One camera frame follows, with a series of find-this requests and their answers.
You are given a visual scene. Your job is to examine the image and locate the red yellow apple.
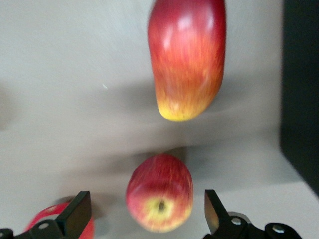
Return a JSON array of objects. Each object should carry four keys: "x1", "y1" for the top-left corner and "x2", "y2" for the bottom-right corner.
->
[{"x1": 125, "y1": 153, "x2": 194, "y2": 234}]

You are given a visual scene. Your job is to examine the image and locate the red yellow mango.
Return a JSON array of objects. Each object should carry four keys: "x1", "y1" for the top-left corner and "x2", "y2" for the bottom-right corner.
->
[{"x1": 147, "y1": 0, "x2": 227, "y2": 122}]

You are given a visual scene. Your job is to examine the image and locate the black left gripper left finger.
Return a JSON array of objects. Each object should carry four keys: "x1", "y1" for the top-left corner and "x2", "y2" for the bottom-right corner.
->
[{"x1": 0, "y1": 191, "x2": 92, "y2": 239}]

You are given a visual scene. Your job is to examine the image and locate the black rectangular tray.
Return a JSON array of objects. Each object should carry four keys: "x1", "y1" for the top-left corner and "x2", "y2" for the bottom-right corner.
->
[{"x1": 280, "y1": 0, "x2": 319, "y2": 197}]

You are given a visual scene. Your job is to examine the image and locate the red pomegranate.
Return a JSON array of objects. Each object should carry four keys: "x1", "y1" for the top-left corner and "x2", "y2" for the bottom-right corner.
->
[{"x1": 23, "y1": 200, "x2": 95, "y2": 239}]

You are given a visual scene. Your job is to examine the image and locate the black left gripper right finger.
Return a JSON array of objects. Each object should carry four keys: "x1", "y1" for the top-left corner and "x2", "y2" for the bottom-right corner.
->
[{"x1": 203, "y1": 189, "x2": 304, "y2": 239}]

